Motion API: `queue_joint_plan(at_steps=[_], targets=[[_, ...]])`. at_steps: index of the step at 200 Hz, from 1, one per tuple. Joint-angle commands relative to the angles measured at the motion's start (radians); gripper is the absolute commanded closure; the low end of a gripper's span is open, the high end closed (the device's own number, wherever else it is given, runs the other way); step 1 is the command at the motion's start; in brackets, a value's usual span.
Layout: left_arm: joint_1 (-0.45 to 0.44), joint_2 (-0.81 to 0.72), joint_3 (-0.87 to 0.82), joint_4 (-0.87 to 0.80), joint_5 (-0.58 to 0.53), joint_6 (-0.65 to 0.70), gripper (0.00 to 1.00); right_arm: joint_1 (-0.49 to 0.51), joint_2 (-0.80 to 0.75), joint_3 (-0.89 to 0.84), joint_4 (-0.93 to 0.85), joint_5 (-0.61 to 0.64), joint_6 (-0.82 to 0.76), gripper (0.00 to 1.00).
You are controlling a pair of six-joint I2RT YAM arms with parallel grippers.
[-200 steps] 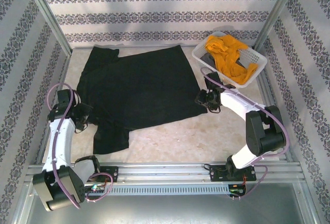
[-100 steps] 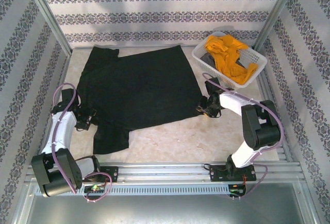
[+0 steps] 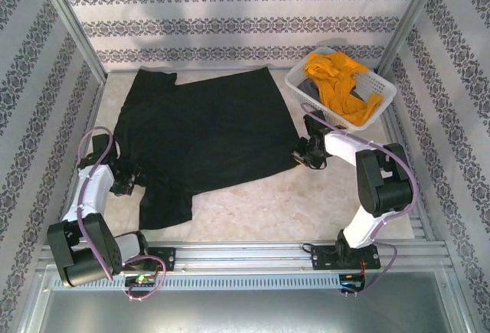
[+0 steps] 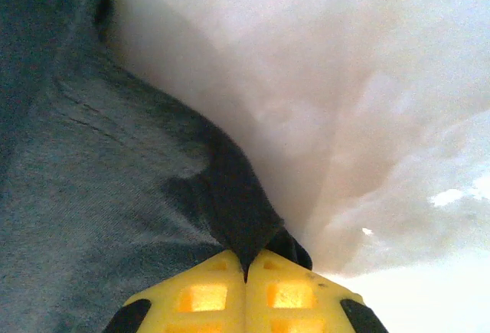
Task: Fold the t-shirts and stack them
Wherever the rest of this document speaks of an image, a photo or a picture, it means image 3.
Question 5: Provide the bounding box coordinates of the grey metal sheet panel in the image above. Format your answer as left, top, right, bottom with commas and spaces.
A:
18, 267, 472, 333

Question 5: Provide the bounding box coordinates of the aluminium mounting rail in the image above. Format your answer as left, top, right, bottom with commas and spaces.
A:
36, 243, 449, 273

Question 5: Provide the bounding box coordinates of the white plastic mesh basket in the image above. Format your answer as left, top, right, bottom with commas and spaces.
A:
285, 46, 398, 132

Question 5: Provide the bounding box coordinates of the aluminium side rail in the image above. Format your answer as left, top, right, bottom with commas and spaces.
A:
382, 110, 437, 243

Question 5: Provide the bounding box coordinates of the orange t-shirt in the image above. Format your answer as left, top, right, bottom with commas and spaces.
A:
304, 51, 384, 127

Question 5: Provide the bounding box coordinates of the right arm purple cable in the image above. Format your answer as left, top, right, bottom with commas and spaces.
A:
301, 103, 418, 298

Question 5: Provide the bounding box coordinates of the black t-shirt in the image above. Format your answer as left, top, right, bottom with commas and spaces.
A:
113, 67, 300, 230

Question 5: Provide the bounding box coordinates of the aluminium frame post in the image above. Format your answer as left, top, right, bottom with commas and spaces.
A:
377, 0, 447, 76
32, 0, 109, 83

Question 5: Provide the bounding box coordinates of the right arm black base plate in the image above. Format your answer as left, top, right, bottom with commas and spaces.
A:
310, 243, 382, 272

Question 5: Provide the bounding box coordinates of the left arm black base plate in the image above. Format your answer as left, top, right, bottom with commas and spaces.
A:
143, 246, 177, 273

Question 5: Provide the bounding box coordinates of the grey slotted cable duct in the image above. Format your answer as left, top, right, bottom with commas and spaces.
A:
51, 273, 364, 292

